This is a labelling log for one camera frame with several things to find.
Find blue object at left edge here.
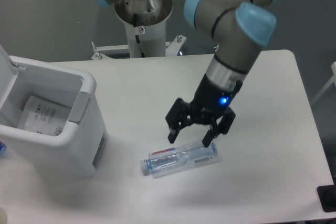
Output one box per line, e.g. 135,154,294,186
0,142,7,155

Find black cable on pedestal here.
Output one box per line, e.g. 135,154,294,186
133,13,145,58

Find white plastic wrapper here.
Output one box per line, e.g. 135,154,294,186
17,95,71,136

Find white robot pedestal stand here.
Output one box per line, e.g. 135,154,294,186
92,0,187,60

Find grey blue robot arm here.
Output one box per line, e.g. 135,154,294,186
95,0,276,146

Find white frame at right edge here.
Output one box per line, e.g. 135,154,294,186
311,62,336,106

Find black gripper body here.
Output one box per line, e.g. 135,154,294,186
188,76,243,127

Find clear plastic water bottle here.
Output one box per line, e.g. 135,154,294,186
140,141,217,178

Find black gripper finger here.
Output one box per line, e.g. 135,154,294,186
202,107,235,147
165,98,199,142

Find black device at table edge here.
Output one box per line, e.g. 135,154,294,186
317,185,335,212

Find beige object bottom left corner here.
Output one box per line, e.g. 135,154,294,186
0,207,7,224

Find white trash can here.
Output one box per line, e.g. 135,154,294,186
1,50,107,177

